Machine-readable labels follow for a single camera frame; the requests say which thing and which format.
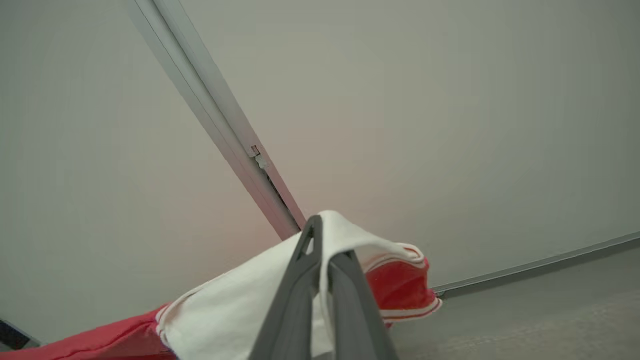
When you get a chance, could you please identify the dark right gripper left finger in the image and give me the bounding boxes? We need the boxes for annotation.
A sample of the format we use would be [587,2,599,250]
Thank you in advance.
[248,215,324,360]

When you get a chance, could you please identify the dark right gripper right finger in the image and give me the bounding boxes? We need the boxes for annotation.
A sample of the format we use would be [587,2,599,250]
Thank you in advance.
[327,249,400,360]

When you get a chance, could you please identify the grey fabric upholstered bench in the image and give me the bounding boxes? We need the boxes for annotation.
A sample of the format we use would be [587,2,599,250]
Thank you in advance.
[387,242,640,360]

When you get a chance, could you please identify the red shirt white striped sleeves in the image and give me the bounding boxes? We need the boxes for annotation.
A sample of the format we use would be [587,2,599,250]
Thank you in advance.
[0,210,444,360]

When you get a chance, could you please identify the grey metal partition post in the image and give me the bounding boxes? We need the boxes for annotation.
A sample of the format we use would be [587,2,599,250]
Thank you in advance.
[124,0,307,242]

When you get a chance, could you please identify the grey wall baseboard strip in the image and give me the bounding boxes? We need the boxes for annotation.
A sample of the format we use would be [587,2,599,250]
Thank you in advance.
[0,318,42,351]
[431,231,640,297]

